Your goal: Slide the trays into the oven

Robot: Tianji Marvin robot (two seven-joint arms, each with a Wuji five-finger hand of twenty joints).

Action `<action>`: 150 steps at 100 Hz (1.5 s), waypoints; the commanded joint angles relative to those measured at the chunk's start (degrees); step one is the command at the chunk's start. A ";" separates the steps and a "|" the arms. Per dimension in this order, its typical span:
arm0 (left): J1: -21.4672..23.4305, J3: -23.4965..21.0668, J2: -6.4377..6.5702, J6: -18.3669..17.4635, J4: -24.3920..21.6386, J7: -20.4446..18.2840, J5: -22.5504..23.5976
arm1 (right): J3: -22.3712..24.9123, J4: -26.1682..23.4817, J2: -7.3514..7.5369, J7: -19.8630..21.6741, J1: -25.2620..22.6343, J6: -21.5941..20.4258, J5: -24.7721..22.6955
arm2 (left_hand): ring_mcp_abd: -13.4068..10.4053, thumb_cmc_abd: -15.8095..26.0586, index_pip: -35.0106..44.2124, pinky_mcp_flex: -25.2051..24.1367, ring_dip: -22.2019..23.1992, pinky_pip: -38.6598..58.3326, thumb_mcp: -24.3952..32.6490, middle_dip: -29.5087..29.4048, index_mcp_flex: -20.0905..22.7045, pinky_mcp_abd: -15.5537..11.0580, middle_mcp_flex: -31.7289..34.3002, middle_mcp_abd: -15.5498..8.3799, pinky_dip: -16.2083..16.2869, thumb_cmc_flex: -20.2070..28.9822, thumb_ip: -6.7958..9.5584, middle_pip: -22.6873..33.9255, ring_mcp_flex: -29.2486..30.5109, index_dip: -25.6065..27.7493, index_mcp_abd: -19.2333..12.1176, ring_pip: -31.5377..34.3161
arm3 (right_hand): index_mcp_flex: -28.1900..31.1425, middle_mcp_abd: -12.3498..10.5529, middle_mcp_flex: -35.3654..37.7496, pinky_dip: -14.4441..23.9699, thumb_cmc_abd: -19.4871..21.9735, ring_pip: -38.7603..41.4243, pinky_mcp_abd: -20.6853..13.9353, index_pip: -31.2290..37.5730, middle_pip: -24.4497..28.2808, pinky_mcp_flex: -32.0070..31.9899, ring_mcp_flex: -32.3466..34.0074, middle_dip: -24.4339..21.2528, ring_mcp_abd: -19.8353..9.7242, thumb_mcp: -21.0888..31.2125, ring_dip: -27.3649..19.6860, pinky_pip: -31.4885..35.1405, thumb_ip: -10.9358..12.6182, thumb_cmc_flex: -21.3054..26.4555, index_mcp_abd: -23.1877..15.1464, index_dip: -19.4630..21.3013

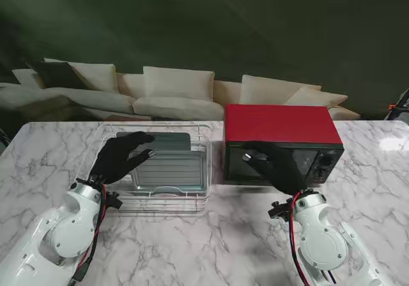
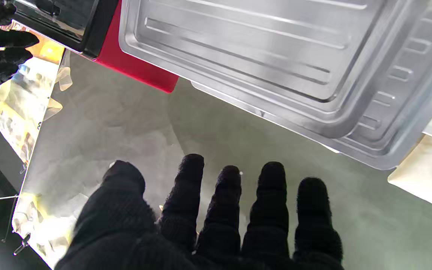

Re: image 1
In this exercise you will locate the red and black toaster oven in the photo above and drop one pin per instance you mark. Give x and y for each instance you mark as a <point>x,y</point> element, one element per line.
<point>278,123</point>

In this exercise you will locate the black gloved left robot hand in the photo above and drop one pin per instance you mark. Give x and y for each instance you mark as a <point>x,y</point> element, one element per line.
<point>118,155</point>

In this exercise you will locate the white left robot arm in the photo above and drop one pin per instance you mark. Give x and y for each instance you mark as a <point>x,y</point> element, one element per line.
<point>48,235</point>

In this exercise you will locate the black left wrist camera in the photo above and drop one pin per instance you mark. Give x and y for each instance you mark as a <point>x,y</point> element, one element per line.
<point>113,200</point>

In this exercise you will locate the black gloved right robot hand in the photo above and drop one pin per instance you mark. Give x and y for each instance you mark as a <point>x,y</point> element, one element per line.
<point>278,168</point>

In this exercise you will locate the black tripod with orange clamp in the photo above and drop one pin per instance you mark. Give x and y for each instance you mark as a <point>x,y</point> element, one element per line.
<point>403,99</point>

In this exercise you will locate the ribbed metal baking tray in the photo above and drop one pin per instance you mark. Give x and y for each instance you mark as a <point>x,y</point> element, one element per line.
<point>175,171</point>
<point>172,140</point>

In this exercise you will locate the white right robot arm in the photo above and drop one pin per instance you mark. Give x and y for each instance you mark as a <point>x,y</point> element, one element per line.
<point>322,241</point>

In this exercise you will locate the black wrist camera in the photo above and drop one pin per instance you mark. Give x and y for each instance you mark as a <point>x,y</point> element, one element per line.
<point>113,200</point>
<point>278,211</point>

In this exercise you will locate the black oven knob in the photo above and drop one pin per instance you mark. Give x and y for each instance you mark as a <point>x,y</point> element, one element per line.
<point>326,161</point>
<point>319,173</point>

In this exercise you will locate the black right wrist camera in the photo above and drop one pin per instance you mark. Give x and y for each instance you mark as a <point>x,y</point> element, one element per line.
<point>278,211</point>

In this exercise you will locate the beige sectional sofa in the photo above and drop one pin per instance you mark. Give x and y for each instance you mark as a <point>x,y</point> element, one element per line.
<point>175,107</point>

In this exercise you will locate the black stand leg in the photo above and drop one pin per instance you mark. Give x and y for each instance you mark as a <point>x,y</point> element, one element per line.
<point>2,137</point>

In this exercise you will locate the dark grey sofa cushion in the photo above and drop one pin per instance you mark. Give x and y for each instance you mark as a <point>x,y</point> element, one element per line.
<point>54,73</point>

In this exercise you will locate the beige sofa cushion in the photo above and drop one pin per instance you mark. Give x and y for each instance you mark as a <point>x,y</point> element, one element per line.
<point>177,83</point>
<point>319,98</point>
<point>96,77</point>
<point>25,77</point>
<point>265,89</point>

